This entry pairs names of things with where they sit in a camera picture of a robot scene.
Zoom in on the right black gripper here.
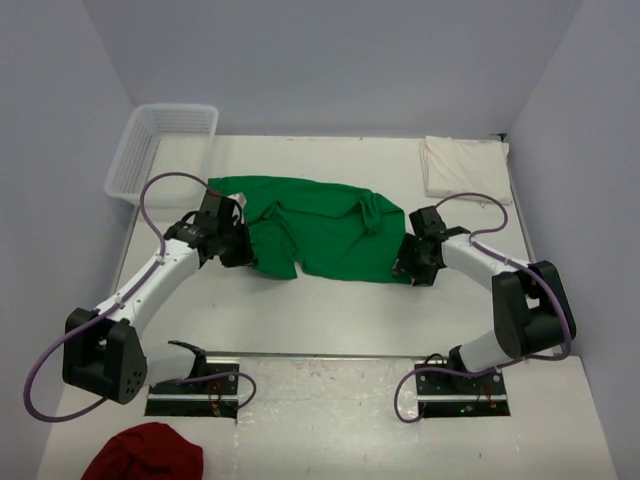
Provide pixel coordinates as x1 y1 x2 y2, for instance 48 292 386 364
392 234 439 288

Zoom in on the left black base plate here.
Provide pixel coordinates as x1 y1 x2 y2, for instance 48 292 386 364
144 360 239 420

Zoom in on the green t shirt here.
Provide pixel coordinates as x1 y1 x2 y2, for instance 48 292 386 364
208 176 411 285

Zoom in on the folded white t shirt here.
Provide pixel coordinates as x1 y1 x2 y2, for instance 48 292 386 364
419 136 513 205

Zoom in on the white plastic basket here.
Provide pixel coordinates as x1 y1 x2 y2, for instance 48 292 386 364
104 103 219 208

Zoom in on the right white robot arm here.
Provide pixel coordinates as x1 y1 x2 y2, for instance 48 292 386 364
393 206 576 393

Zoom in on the red t shirt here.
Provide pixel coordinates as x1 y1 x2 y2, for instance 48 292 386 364
82 422 204 480

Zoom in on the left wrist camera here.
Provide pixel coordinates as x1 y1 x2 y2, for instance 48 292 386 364
232 193 247 208

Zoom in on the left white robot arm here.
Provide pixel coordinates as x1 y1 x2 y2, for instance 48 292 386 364
62 192 257 404

